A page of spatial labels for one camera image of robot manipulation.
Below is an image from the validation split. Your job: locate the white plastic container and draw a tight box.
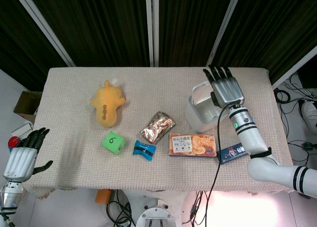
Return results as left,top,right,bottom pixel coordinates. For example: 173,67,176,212
185,81,229,135

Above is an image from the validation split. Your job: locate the yellow plush toy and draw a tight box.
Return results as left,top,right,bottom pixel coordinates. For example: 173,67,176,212
89,80,126,128

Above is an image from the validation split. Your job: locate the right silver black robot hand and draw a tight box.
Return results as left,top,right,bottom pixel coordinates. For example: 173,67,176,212
203,65,246,108

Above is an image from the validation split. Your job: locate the robot base column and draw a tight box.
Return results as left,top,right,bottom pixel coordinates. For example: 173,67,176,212
135,197,177,227

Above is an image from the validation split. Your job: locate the white sneaker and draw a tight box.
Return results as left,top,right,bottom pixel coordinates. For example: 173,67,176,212
301,101,317,135

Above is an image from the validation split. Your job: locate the beige woven tablecloth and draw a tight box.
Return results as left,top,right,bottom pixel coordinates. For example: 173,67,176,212
22,66,294,194

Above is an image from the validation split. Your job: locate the cardboard box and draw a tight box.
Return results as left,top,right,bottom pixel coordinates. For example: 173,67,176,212
13,91,43,122

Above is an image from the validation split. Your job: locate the orange snack box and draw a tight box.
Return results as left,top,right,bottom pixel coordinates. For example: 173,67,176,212
168,133,217,158

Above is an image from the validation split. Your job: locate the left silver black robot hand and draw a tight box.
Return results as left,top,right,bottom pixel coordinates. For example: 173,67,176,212
2,127,53,182

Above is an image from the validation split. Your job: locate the blue snack packet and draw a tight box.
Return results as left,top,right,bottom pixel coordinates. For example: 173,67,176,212
132,139,158,162

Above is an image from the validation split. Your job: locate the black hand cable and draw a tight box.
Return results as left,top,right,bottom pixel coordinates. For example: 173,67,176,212
202,103,242,227

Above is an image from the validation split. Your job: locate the white paper box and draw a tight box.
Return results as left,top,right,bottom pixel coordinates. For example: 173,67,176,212
10,122,34,140

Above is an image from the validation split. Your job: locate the green numbered cube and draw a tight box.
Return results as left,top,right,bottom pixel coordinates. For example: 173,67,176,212
101,131,127,155

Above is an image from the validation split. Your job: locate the orange floor box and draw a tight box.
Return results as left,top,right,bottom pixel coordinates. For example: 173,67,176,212
95,189,112,204

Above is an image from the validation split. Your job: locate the dark blue snack box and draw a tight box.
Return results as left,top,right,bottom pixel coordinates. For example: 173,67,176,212
216,142,249,165

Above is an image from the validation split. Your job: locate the gold foil snack bag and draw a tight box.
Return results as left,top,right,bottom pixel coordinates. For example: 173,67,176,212
139,111,176,145

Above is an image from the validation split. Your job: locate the red round cap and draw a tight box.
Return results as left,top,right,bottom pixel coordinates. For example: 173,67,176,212
7,136,21,148

